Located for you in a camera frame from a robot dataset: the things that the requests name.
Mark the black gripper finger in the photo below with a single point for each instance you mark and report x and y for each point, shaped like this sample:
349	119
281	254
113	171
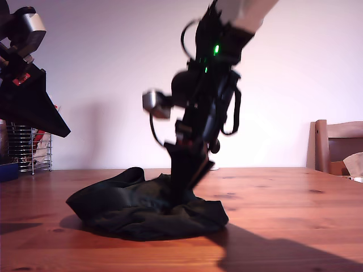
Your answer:
202	171
28	107
184	170
56	109

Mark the dark olive underwear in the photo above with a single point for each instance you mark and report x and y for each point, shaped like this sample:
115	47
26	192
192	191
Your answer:
127	221

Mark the red chopstick packet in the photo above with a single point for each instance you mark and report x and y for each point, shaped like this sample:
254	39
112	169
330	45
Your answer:
39	134

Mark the white paper packets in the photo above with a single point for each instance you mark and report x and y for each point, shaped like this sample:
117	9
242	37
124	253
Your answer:
42	153

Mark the blue box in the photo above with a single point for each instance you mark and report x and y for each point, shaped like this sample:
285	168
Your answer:
8	172

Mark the wooden chair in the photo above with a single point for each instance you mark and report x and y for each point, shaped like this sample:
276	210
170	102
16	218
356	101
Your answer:
320	147

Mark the small cardboard box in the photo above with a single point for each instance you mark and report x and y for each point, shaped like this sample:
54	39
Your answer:
336	167

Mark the white tissue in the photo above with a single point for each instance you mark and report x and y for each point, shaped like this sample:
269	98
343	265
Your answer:
354	164

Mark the arm grey camera box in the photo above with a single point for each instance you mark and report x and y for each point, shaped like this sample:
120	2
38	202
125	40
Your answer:
156	103
34	25

